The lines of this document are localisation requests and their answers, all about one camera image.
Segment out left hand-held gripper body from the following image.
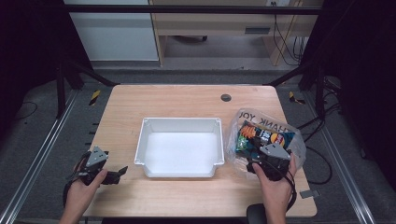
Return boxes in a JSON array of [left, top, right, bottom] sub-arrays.
[[74, 145, 110, 187]]

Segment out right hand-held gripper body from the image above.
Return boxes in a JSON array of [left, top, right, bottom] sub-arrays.
[[247, 143, 292, 182]]

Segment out clear plastic bag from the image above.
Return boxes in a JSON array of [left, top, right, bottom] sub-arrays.
[[224, 107, 307, 179]]

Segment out person's right hand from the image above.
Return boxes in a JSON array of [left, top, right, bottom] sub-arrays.
[[251, 153, 298, 211]]

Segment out person's left hand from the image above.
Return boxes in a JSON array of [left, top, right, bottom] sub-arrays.
[[64, 168, 108, 216]]

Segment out blue chip packet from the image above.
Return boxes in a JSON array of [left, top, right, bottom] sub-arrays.
[[270, 131, 296, 151]]

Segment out green snack packet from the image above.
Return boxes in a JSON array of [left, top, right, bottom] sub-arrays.
[[235, 136, 250, 154]]

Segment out dark snack packet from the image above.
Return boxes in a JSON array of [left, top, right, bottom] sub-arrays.
[[255, 129, 274, 147]]

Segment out blue orange snack packet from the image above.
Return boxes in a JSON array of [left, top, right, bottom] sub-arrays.
[[236, 120, 260, 147]]

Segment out black chair armrest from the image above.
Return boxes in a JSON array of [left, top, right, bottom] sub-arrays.
[[246, 203, 269, 224]]

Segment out grey metal piece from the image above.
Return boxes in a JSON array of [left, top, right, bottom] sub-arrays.
[[299, 189, 321, 200]]

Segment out yellow black tape strip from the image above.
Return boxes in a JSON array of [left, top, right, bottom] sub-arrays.
[[88, 90, 102, 106], [288, 91, 306, 105]]

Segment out white plastic bin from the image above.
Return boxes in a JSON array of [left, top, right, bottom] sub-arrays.
[[134, 117, 226, 179]]

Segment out black metal stand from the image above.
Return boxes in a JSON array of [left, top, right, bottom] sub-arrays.
[[55, 57, 120, 119], [266, 60, 328, 119]]

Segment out black curtain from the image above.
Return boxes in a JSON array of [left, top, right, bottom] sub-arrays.
[[306, 0, 396, 190], [0, 0, 94, 141]]

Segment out white cabinet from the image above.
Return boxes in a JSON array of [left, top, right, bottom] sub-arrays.
[[63, 0, 160, 62]]

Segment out light wooden desk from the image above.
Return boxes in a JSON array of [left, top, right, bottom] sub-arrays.
[[148, 0, 324, 67]]

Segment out black metal crossbar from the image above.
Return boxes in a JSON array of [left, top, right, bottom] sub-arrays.
[[61, 4, 323, 16]]

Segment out right hand-held gripper cable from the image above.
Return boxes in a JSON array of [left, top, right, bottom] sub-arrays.
[[274, 167, 299, 213]]

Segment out hand-held gripper cable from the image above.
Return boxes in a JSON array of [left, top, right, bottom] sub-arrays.
[[274, 167, 299, 213], [62, 151, 92, 209]]

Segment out left hand-held gripper cable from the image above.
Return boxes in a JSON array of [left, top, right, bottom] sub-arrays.
[[62, 151, 92, 209]]

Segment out black floor cables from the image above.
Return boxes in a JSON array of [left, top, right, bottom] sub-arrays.
[[295, 76, 344, 186]]

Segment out aluminium floor rail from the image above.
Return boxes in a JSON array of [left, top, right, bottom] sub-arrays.
[[0, 89, 80, 224], [302, 91, 377, 224]]

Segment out thin black floor cable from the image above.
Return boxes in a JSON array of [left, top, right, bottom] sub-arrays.
[[13, 101, 39, 121]]

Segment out black hanging cables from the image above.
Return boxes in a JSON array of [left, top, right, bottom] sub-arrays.
[[271, 1, 307, 67]]

